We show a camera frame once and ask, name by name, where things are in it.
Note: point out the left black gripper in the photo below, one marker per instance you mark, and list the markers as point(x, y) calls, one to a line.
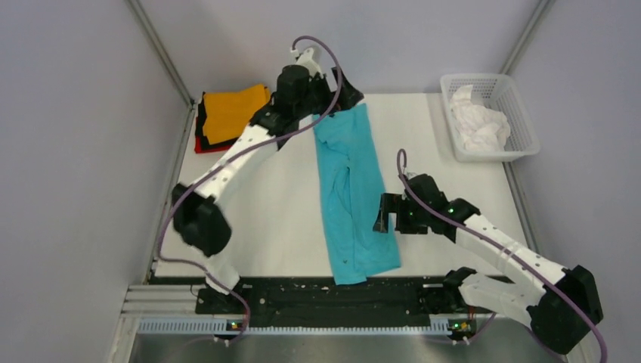
point(349, 96)

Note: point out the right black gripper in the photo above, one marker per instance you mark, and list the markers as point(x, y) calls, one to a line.
point(394, 203)

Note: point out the teal polo shirt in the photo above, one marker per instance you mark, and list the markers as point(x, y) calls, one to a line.
point(351, 185)

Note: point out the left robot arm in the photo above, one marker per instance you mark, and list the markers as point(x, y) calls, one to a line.
point(199, 208)

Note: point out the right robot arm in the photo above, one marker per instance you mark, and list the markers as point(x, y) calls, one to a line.
point(559, 305)

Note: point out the white crumpled shirt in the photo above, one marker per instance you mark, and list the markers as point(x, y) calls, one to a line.
point(481, 129)

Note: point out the orange folded shirt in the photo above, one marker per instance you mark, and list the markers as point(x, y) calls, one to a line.
point(228, 113)

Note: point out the white plastic basket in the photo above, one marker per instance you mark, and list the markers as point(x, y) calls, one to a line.
point(497, 92)

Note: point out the red folded shirt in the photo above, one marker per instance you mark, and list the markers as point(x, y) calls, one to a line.
point(202, 146)

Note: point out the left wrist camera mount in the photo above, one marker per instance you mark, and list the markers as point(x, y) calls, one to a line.
point(308, 58)

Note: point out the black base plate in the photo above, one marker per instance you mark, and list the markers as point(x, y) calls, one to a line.
point(319, 302)

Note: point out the white cable duct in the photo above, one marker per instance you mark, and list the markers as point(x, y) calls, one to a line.
point(438, 327)

